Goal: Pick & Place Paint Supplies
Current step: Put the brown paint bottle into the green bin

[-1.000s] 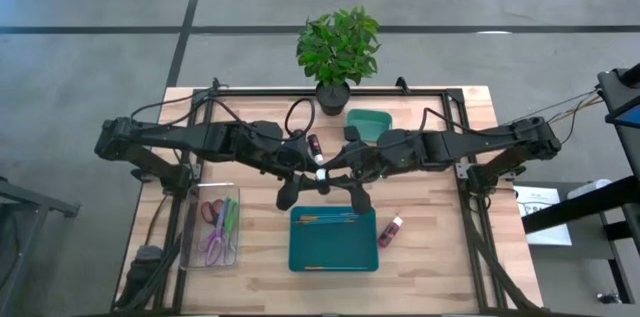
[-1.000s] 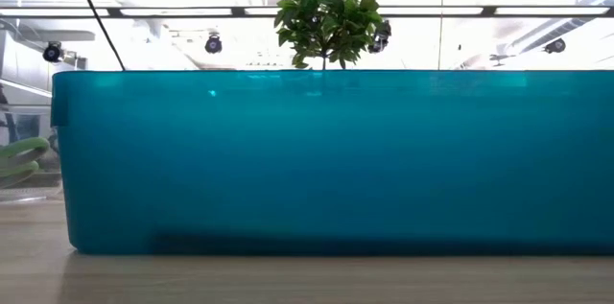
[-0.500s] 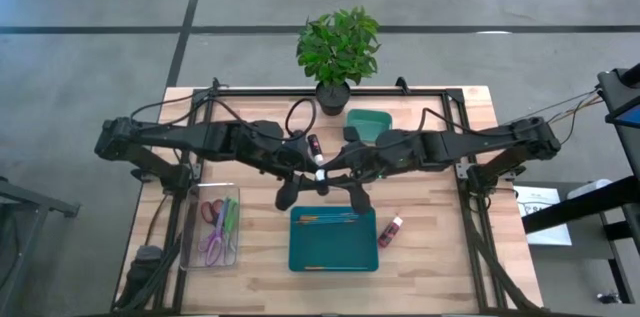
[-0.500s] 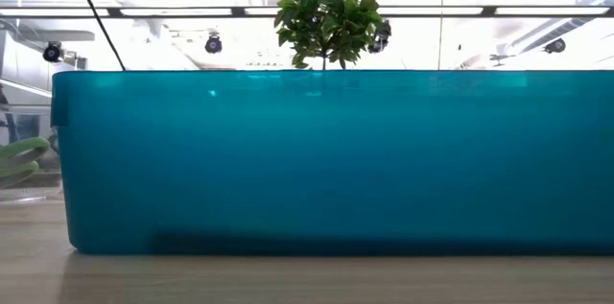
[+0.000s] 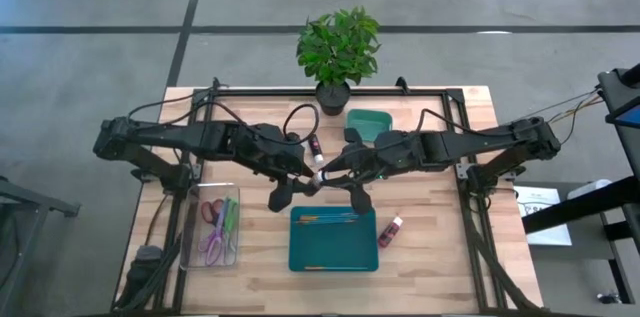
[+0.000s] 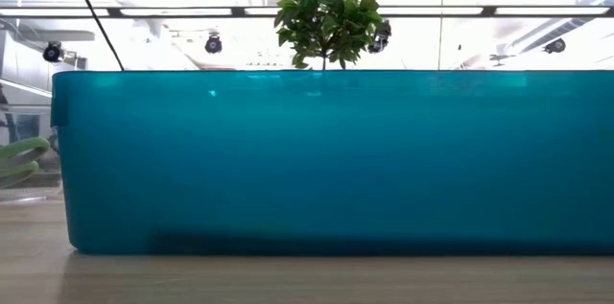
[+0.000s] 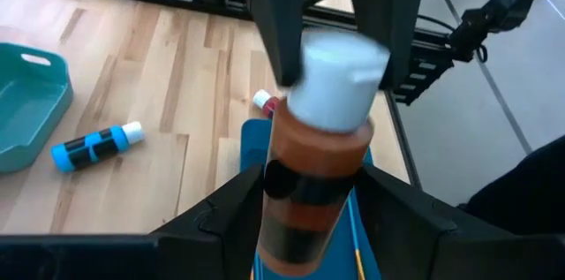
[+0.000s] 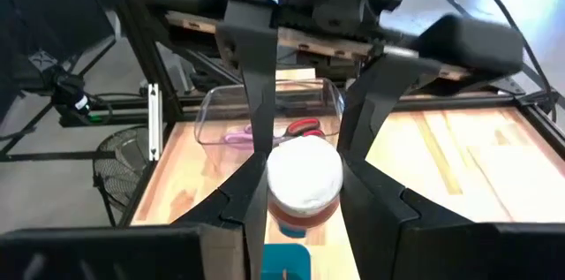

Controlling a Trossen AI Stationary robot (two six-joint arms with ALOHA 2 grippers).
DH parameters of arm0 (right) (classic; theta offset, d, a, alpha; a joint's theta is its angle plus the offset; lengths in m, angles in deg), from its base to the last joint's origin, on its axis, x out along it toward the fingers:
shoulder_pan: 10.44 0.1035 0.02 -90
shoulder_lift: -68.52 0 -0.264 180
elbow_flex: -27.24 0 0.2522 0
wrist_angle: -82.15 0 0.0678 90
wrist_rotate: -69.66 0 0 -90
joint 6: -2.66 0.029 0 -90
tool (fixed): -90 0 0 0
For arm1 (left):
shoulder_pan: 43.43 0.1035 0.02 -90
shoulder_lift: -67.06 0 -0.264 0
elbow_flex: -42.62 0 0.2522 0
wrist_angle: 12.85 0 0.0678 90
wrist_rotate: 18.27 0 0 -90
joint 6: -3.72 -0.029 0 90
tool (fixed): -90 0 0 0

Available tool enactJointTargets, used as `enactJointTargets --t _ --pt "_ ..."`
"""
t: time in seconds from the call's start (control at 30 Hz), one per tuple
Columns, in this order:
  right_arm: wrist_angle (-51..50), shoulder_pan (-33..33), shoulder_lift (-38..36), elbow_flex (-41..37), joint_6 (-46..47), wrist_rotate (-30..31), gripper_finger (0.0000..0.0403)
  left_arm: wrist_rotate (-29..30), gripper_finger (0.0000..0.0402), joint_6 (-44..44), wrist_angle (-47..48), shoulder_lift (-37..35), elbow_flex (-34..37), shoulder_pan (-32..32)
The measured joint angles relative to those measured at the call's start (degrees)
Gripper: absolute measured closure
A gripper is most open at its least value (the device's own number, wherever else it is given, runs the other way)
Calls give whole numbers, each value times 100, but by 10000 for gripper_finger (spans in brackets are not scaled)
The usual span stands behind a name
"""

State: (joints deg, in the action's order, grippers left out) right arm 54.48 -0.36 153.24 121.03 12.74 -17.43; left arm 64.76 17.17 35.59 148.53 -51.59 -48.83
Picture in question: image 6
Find teal plastic tray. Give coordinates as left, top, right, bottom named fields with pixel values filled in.
left=50, top=69, right=614, bottom=256

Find green handled scissors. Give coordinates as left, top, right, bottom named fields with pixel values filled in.
left=0, top=136, right=52, bottom=190

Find black ceiling spotlight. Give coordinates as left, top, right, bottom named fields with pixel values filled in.
left=543, top=37, right=567, bottom=55
left=367, top=19, right=392, bottom=55
left=203, top=34, right=224, bottom=55
left=41, top=40, right=66, bottom=64

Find green leafy artificial plant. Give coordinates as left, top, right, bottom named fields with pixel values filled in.
left=272, top=0, right=385, bottom=71

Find black ceiling light rail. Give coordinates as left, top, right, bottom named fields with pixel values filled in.
left=0, top=5, right=614, bottom=19

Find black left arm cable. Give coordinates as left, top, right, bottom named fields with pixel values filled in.
left=65, top=0, right=126, bottom=72

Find grey ceiling duct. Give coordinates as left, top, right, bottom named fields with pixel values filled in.
left=488, top=0, right=614, bottom=63

